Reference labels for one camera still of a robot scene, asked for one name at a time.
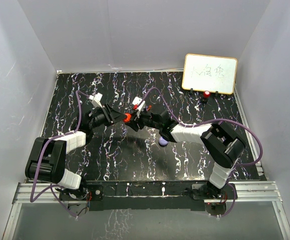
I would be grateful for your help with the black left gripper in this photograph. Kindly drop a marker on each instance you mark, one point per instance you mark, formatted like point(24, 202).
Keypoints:
point(112, 116)

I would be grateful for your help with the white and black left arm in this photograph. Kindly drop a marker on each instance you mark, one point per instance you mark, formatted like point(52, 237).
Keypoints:
point(48, 155)

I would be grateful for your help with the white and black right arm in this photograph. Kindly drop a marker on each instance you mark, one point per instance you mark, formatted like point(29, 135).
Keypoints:
point(223, 144)

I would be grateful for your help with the purple charging case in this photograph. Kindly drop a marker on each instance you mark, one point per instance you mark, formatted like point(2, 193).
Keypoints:
point(162, 142)

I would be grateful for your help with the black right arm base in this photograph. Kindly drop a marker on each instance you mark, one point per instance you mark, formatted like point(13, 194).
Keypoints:
point(207, 191)

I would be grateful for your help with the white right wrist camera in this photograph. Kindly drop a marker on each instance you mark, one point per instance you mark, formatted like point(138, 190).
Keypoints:
point(138, 104)

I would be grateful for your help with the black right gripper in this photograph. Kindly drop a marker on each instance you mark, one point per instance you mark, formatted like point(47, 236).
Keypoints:
point(136, 124)

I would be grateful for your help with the red emergency button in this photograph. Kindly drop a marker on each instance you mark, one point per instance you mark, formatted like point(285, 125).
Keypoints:
point(205, 97)

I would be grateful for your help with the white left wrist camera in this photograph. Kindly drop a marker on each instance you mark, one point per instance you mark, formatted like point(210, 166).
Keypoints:
point(96, 100)

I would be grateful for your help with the orange earbud charging case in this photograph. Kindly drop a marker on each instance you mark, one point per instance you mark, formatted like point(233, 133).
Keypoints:
point(128, 118)

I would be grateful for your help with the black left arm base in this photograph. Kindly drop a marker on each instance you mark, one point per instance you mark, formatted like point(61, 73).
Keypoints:
point(87, 191)

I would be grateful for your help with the aluminium front rail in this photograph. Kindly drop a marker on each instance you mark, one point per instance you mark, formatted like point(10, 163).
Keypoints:
point(247, 191)

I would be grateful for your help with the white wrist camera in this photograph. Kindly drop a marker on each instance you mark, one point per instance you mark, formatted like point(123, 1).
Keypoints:
point(138, 104)
point(96, 100)

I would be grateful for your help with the white board yellow frame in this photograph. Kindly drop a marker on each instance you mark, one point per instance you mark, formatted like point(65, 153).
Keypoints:
point(209, 73)

